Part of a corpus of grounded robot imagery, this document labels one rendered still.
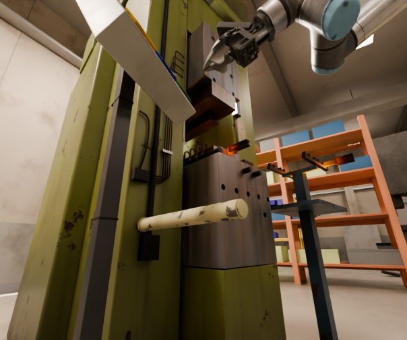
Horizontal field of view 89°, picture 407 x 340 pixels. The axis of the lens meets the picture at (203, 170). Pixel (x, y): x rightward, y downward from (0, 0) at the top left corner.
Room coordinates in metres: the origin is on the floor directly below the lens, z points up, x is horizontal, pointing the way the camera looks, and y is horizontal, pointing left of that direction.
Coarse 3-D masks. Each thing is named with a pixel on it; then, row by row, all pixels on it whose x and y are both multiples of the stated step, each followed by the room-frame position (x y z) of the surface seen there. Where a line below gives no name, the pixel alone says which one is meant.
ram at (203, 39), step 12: (204, 24) 0.82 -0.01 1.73; (192, 36) 0.89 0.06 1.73; (204, 36) 0.82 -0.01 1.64; (216, 36) 0.89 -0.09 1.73; (192, 48) 0.89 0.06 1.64; (204, 48) 0.82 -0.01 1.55; (192, 60) 0.89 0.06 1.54; (204, 60) 0.82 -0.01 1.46; (192, 72) 0.89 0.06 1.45; (204, 72) 0.82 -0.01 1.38; (216, 72) 0.88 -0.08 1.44; (228, 72) 0.96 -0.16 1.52; (192, 84) 0.89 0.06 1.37; (204, 84) 0.89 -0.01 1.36; (228, 84) 0.95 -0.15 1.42
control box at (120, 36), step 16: (80, 0) 0.31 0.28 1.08; (96, 0) 0.29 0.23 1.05; (112, 0) 0.28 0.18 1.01; (96, 16) 0.29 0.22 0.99; (112, 16) 0.27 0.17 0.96; (128, 16) 0.27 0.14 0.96; (96, 32) 0.28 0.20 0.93; (112, 32) 0.29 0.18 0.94; (128, 32) 0.30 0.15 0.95; (112, 48) 0.31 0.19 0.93; (128, 48) 0.32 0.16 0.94; (144, 48) 0.33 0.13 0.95; (128, 64) 0.35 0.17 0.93; (144, 64) 0.37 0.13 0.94; (160, 64) 0.38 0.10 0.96; (144, 80) 0.40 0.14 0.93; (160, 80) 0.42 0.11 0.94; (160, 96) 0.47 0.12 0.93; (176, 96) 0.49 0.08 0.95; (176, 112) 0.54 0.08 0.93; (192, 112) 0.57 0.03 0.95
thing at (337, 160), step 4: (344, 156) 1.09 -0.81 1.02; (348, 156) 1.08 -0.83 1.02; (352, 156) 1.07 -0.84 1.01; (332, 160) 1.13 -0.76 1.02; (336, 160) 1.11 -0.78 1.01; (340, 160) 1.11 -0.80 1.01; (344, 160) 1.10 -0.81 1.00; (348, 160) 1.08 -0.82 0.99; (352, 160) 1.06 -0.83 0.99; (324, 164) 1.17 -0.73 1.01; (328, 164) 1.15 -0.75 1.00; (332, 164) 1.14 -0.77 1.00; (336, 164) 1.13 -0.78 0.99; (340, 164) 1.12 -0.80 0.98
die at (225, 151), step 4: (208, 148) 0.88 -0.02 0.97; (212, 148) 0.86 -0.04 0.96; (224, 148) 0.91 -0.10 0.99; (200, 152) 0.92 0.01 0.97; (204, 152) 0.90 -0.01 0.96; (224, 152) 0.91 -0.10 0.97; (228, 152) 0.93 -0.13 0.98; (192, 156) 0.96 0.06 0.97; (228, 156) 0.93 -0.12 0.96; (232, 156) 0.95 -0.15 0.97; (236, 156) 0.97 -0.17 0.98; (188, 160) 0.98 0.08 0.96; (240, 160) 0.99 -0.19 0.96
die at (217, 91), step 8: (200, 88) 0.92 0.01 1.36; (208, 88) 0.87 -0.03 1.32; (216, 88) 0.88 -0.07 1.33; (192, 96) 0.96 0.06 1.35; (200, 96) 0.92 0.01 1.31; (208, 96) 0.87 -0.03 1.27; (216, 96) 0.88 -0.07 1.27; (224, 96) 0.92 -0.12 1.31; (232, 96) 0.97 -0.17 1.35; (192, 104) 0.96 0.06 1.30; (200, 104) 0.93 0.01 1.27; (208, 104) 0.93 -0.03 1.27; (216, 104) 0.93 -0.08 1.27; (224, 104) 0.93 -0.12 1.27; (232, 104) 0.97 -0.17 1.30; (200, 112) 1.00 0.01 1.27; (216, 112) 1.01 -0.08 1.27; (224, 112) 1.01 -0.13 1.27; (232, 112) 1.01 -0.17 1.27; (192, 120) 1.08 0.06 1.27
